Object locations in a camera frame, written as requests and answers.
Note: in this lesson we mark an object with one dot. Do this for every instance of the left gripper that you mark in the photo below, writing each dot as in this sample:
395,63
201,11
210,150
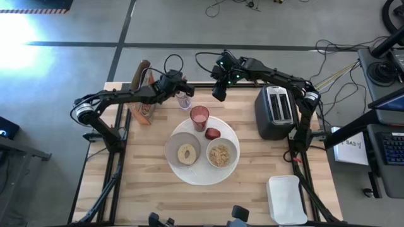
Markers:
186,89

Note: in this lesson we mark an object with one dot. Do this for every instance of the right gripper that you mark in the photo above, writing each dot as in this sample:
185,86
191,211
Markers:
219,91

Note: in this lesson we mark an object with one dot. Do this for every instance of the clear glass tumbler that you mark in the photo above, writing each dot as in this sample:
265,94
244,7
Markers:
184,102

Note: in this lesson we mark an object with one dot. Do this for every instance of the red plastic tumbler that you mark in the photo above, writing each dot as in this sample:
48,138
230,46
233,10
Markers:
199,118

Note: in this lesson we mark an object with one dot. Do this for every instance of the red apple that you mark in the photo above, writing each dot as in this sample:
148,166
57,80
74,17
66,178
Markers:
212,133

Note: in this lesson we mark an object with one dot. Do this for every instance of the pumpkin cereal box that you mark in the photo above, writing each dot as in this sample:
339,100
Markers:
146,112

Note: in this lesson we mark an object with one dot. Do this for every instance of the beige round plate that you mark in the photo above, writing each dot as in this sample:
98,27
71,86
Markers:
172,148

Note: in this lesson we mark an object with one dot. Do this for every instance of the white ceramic bowl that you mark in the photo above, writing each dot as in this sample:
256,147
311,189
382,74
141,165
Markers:
233,151

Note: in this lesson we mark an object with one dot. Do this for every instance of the bagel half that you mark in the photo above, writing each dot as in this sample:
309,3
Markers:
183,156

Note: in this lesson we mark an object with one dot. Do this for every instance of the white round woven placemat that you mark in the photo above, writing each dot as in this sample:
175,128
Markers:
202,176

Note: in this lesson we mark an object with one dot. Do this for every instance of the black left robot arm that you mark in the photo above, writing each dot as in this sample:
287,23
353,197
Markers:
126,94

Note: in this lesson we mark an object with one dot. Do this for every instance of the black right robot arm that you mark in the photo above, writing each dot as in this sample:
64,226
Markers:
274,75

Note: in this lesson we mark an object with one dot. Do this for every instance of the black chrome-top toaster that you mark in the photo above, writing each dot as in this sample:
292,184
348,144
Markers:
265,119

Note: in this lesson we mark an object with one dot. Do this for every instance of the cereal pieces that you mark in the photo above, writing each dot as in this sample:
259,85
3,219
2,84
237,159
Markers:
220,156

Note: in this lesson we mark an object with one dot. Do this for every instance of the black block-shaped device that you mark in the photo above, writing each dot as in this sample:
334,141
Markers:
240,212

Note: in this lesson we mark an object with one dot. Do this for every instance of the white rectangular tray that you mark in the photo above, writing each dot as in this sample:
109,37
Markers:
287,201

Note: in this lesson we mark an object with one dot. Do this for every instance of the black angular device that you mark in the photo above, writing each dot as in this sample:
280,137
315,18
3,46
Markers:
154,220

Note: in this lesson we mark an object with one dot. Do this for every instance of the black diagonal stand bar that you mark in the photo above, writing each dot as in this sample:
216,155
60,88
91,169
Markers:
353,132

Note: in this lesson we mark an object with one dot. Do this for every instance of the white paper sheet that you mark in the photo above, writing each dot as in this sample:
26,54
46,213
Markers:
350,151

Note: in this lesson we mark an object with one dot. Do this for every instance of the blue-lit monitor screen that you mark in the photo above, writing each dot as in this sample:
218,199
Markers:
391,102

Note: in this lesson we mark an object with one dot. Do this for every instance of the gray metal stand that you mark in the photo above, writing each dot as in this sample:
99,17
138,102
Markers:
25,150

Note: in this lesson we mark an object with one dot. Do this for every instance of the black mat with hazard stripe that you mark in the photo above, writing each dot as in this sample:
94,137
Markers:
31,3

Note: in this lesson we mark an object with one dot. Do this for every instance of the small black floor object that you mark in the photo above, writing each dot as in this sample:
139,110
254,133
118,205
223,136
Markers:
368,192

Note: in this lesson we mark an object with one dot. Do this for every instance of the black device with blue light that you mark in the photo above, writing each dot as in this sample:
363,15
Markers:
9,127

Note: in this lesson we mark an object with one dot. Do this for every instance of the black backlit keyboard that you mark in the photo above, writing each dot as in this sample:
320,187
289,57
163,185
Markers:
394,148

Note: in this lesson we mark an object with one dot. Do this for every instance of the gray side desk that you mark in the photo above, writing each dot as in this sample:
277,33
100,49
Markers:
393,183

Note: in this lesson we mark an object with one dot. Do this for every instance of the black metal table frame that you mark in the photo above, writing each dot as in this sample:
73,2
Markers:
202,84

